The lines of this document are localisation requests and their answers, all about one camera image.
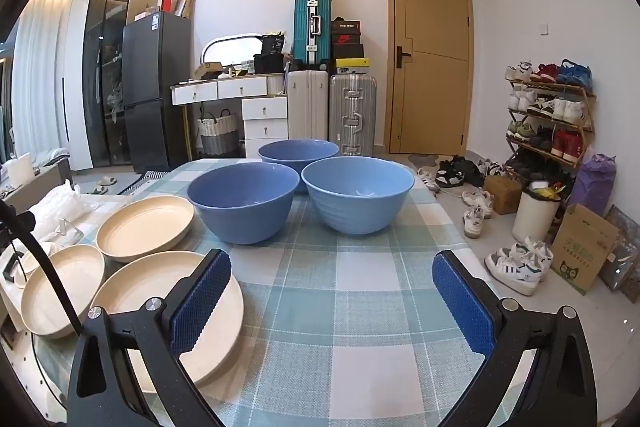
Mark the beige slipper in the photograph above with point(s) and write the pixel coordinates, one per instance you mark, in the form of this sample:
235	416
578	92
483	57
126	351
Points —
107	181
98	190

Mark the white box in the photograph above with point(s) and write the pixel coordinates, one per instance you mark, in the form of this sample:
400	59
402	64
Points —
19	167

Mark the light blue ribbed bowl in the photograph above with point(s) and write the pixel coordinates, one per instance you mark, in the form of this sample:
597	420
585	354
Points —
357	207

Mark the purple bag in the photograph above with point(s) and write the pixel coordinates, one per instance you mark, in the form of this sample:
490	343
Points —
592	182

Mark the white green sneaker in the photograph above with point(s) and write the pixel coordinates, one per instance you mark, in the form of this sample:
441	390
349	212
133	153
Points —
510	272
535	252

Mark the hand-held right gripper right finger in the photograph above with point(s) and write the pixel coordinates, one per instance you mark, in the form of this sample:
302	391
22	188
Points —
465	302

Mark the green print cardboard box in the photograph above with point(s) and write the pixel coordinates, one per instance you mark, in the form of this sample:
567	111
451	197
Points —
582	247

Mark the white dressing table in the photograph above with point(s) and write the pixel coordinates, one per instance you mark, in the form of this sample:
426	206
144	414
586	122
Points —
262	117

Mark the wooden shoe rack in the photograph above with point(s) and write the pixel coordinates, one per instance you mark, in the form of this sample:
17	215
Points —
550	122

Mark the white plastic bag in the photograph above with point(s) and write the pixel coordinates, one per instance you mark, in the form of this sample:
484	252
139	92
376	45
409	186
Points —
57	204

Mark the large cream plate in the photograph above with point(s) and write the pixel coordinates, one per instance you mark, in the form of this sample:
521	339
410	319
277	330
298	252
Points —
135	287

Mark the small brown cardboard box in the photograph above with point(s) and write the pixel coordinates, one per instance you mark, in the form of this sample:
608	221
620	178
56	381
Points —
502	194

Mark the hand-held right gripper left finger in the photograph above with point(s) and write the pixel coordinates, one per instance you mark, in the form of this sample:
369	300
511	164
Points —
200	302

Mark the white suitcase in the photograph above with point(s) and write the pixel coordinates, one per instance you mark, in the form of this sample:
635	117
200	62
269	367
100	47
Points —
307	107

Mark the white trash bin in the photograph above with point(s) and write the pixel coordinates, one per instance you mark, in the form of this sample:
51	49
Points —
534	217

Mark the silver suitcase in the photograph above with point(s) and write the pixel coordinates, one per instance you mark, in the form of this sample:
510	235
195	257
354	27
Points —
352	112

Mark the teal suitcase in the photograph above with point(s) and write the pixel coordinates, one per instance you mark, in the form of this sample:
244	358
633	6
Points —
312	27

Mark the grey sofa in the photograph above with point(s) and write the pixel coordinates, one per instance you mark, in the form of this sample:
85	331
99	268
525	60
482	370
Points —
47	177

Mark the white wardrobe panel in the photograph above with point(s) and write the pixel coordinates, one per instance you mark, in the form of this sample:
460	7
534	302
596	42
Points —
75	82

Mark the white oval mirror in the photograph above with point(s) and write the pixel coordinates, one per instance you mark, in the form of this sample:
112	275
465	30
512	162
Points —
230	49

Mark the dark glass cabinet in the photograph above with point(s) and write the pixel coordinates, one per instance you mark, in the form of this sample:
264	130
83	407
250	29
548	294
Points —
107	72

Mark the yellow black shoebox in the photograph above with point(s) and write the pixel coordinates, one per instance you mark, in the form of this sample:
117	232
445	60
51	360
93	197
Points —
352	66

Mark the folded brown cardboard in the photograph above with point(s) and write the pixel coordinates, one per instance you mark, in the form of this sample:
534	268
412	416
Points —
186	1

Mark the grey white woven basket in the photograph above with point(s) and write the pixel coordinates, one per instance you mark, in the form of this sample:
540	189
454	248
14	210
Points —
218	134

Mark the black fabric bag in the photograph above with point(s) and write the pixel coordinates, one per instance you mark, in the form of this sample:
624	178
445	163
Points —
268	64

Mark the shoe rack with shoes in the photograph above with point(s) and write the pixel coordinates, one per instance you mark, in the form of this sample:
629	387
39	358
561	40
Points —
560	109

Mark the black paper bag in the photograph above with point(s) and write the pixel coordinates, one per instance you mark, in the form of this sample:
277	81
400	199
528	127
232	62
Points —
273	44

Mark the black red shoebox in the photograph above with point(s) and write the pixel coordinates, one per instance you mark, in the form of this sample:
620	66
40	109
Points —
346	32

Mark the scattered shoes group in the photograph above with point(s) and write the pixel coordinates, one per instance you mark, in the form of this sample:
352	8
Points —
452	174

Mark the small cream plate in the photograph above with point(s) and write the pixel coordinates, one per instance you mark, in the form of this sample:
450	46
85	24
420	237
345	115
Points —
80	277

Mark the medium cream plate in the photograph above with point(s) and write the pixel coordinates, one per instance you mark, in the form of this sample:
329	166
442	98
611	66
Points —
145	227

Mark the white curtain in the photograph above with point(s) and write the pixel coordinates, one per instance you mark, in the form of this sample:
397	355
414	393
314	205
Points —
37	77

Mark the open small cardboard box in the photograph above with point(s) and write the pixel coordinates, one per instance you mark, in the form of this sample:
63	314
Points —
207	71

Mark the wooden door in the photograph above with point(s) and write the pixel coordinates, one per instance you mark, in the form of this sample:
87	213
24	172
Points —
430	57

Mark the dark grey fridge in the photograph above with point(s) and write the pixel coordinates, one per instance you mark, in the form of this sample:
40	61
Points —
155	97

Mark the grey doormat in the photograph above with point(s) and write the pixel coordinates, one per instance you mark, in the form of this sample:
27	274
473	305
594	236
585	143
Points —
424	159

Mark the green white checked tablecloth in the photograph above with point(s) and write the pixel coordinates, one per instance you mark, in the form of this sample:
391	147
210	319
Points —
350	307

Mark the patterned foil bag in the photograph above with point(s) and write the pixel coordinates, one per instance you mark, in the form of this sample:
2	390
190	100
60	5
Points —
622	252

